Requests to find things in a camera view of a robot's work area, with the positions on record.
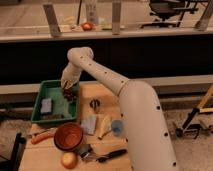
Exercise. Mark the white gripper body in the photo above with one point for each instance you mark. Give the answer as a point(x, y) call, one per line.
point(69, 78)

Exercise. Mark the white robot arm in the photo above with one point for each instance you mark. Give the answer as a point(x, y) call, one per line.
point(148, 140)

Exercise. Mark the black handled peeler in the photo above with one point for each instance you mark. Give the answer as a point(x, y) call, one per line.
point(91, 155)

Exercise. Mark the yellow banana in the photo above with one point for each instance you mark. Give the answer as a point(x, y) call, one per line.
point(105, 127)

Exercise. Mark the red apple on shelf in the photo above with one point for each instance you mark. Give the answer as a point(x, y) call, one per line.
point(87, 26)

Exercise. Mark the blue sponge in tray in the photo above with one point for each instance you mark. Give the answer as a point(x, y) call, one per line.
point(46, 106)

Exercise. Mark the dark grape bunch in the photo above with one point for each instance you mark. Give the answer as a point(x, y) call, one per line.
point(70, 94)

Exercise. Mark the green plastic tray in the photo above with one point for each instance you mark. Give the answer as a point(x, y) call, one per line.
point(61, 111)

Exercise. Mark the orange carrot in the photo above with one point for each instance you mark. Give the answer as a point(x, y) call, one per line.
point(37, 139)

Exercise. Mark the black chair back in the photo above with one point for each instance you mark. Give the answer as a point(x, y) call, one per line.
point(10, 164)

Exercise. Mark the black office chair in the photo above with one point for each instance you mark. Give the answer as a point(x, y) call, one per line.
point(170, 13)

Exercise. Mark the yellow onion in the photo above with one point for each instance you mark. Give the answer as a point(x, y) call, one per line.
point(69, 160)

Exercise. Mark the brown red bowl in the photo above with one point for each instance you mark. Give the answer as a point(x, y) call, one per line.
point(68, 136)

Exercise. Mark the small metal cup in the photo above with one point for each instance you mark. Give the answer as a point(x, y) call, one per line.
point(95, 105)

